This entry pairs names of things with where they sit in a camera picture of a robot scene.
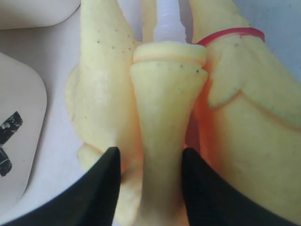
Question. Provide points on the whole yellow rubber chicken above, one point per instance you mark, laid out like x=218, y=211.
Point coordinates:
x=249, y=111

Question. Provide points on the cream bin marked X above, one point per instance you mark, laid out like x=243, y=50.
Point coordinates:
x=23, y=102

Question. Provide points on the cream bin marked O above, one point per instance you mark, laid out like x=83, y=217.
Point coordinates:
x=16, y=14

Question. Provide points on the rubber chicken head with tube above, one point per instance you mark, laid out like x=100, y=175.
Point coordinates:
x=168, y=75

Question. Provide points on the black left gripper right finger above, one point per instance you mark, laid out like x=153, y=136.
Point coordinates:
x=211, y=201

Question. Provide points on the headless rubber chicken rear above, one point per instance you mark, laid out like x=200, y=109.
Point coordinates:
x=100, y=98

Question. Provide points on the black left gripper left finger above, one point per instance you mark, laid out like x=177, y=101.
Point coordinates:
x=91, y=201

